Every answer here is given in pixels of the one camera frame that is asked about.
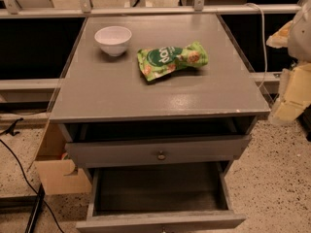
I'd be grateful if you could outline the grey wooden drawer cabinet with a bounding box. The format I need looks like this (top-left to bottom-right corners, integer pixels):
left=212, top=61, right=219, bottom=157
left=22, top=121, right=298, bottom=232
left=49, top=13, right=272, bottom=177

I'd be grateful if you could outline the black floor bar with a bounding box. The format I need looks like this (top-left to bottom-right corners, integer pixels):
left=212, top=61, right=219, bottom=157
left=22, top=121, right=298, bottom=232
left=25, top=185, right=45, bottom=233

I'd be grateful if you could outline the grey top drawer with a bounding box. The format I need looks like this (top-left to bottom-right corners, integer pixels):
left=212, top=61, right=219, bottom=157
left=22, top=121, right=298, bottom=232
left=65, top=135, right=251, bottom=168

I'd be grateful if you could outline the white ceramic bowl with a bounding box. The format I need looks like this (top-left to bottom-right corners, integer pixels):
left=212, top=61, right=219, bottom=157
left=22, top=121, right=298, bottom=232
left=94, top=26, right=132, bottom=56

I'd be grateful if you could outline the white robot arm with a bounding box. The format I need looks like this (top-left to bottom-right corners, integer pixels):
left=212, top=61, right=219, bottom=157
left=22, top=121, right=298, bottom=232
left=266, top=0, right=311, bottom=125

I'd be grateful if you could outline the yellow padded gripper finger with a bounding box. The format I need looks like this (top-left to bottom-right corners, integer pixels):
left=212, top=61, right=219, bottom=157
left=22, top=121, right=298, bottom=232
left=266, top=20, right=293, bottom=49

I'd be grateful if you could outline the grey drawer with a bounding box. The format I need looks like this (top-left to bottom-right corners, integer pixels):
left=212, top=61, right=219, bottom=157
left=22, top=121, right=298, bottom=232
left=65, top=135, right=251, bottom=168
left=76, top=162, right=246, bottom=233

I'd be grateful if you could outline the cardboard box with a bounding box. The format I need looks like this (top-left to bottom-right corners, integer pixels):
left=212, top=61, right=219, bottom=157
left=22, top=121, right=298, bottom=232
left=33, top=122, right=91, bottom=195

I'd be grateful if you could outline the upper metal frame rail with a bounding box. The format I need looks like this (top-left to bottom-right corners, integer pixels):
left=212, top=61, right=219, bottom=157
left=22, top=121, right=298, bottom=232
left=0, top=4, right=300, bottom=18

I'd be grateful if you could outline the white hanging cable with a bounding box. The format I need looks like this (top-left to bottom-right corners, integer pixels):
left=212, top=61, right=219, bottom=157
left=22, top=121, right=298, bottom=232
left=244, top=2, right=269, bottom=90

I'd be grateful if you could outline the lower metal frame rail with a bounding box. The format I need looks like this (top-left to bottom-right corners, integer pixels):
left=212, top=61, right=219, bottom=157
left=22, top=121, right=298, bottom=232
left=0, top=72, right=281, bottom=92

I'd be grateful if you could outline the black floor cable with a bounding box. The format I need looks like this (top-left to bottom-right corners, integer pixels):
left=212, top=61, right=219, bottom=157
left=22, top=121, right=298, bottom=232
left=0, top=139, right=66, bottom=233

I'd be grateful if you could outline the white and yellow gripper body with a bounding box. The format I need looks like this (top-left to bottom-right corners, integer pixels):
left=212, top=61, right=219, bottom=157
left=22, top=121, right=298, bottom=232
left=268, top=62, right=311, bottom=124

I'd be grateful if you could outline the green snack bag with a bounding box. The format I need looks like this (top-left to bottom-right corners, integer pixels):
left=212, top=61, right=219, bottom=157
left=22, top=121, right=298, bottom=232
left=137, top=41, right=208, bottom=82

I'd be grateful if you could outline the metal frame rail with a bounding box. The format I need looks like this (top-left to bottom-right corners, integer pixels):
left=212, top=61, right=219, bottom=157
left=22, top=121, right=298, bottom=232
left=0, top=72, right=281, bottom=92
left=0, top=4, right=300, bottom=18

